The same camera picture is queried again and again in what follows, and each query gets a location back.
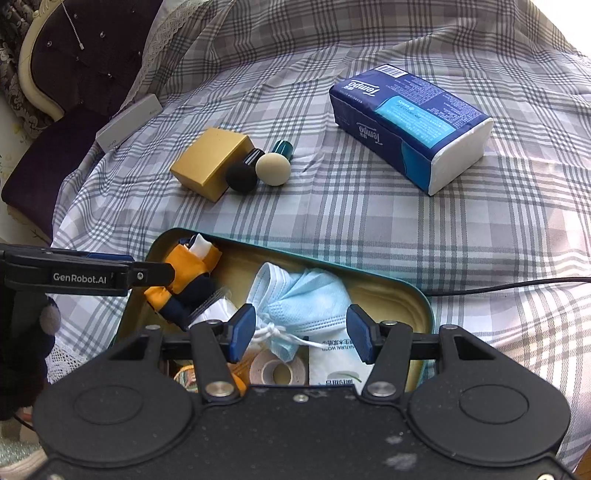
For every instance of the purple tufted headboard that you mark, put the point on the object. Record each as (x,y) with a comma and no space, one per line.
(92,69)

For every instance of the blue face mask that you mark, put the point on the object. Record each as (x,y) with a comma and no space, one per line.
(304,300)

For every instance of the teal metal tin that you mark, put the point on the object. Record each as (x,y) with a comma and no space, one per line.
(392,300)

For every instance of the gold cardboard box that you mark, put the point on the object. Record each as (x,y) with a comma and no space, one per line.
(207,161)

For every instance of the clear-wrapped white pad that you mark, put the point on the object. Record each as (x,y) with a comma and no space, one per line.
(217,311)

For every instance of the white lace-trimmed cloth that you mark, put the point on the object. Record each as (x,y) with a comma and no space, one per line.
(184,18)

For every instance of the person's left hand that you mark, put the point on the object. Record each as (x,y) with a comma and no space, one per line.
(23,350)

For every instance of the blue tissue pack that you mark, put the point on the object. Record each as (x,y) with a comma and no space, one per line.
(406,129)

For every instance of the grey plaid bedsheet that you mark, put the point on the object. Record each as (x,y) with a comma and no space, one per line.
(323,221)

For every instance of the black makeup puff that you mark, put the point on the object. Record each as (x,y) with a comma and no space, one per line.
(240,177)

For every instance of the white tape roll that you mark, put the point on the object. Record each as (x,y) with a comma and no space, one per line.
(258,369)

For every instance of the grey phone box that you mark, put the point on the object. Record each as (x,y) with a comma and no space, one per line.
(124,124)

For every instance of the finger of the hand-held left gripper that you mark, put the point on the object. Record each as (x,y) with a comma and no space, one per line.
(152,275)
(111,257)

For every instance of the white lace edge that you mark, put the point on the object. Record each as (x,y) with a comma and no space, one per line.
(60,364)

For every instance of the orange and navy cloth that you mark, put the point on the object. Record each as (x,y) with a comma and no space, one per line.
(184,272)

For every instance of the dark floral curtain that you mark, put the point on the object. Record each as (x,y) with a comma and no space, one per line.
(18,69)

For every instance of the white wet wipes packet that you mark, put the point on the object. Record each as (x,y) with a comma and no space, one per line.
(332,364)

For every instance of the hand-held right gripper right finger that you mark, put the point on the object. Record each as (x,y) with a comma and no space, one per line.
(360,334)

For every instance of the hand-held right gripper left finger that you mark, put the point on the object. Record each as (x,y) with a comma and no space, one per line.
(243,333)

